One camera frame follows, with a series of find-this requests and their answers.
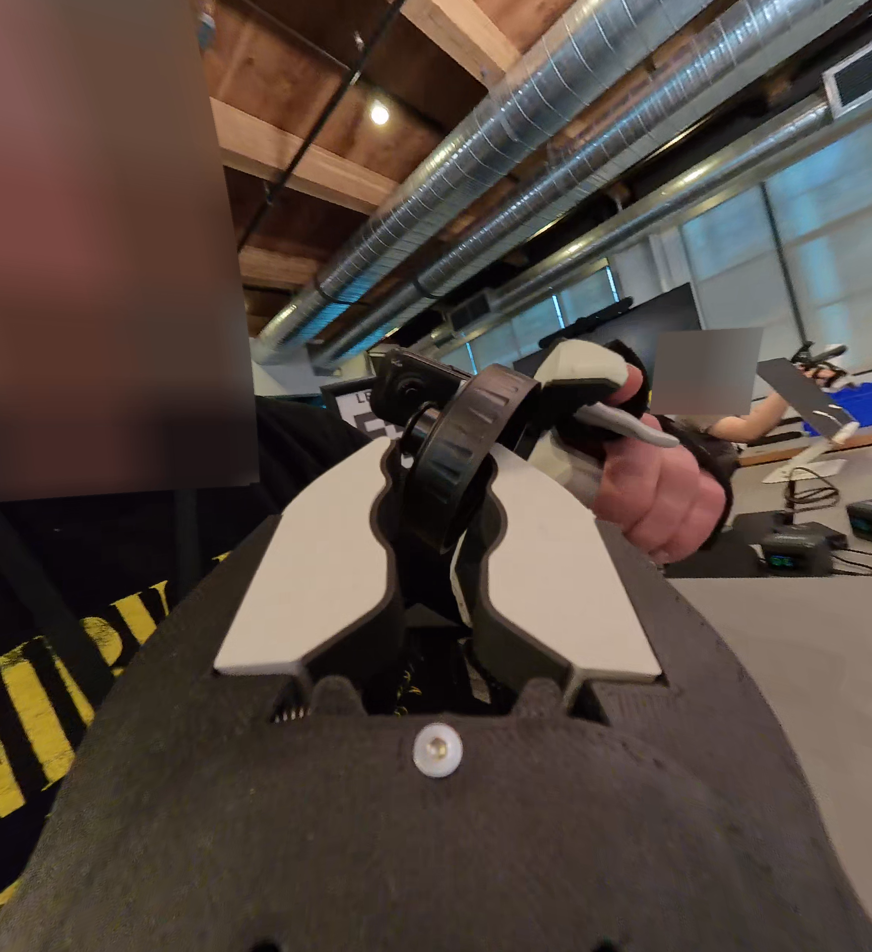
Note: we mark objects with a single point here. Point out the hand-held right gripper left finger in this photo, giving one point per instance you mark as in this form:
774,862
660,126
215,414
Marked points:
310,588

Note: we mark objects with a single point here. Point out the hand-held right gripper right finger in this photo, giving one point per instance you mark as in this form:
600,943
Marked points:
570,580

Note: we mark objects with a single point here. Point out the black bottle lid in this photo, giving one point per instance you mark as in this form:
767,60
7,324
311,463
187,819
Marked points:
459,454

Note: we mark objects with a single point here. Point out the person's left hand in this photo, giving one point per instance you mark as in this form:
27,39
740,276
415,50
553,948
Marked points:
652,491

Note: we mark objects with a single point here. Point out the wooden ceiling beam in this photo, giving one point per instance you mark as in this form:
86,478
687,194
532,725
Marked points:
295,156

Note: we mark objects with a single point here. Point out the black yellow printed shirt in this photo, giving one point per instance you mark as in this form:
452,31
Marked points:
49,699

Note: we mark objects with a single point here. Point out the wooden top desk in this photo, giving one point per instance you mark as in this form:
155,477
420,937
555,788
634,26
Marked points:
838,444

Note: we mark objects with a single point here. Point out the small blue plastic bin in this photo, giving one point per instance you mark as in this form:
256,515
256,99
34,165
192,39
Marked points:
865,405

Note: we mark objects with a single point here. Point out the black wall screen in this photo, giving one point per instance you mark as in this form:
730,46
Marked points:
630,320

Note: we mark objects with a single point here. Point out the silver ventilation duct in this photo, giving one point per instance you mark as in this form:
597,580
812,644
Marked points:
674,194
466,149
585,164

